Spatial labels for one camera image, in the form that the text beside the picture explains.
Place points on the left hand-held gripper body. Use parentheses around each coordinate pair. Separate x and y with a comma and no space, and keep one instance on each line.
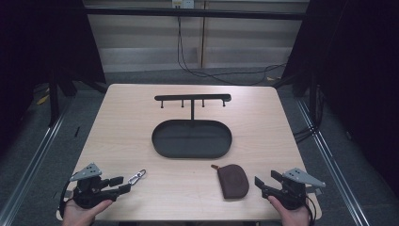
(89,191)

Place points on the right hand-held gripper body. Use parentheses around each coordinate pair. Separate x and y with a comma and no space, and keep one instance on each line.
(293,191)

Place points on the silver carabiner keyring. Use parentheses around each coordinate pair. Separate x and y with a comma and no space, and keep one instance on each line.
(136,177)

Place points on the brown zip pouch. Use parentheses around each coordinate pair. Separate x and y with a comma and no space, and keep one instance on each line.
(233,182)

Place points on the black hook rack with tray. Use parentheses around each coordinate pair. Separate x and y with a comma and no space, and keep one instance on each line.
(191,139)

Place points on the person's right hand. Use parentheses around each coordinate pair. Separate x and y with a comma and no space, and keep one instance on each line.
(291,216)

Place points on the person's left hand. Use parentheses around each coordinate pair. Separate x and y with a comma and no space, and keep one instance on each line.
(78,215)

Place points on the grey tape strip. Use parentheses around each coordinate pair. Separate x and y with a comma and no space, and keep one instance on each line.
(313,190)
(67,194)

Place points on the black stand leg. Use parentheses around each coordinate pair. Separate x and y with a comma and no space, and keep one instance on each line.
(53,100)

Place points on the yellow floor tape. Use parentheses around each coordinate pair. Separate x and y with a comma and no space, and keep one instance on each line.
(42,100)

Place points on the black curtain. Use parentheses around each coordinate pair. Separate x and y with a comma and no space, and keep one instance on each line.
(44,47)
(354,78)

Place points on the metal floor rail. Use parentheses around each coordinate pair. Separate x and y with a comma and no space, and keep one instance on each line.
(332,166)
(29,166)

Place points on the black horizontal frame bar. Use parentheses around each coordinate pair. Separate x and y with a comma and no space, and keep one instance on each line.
(194,13)

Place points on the white wall outlet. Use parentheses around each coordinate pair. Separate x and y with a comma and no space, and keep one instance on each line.
(183,3)

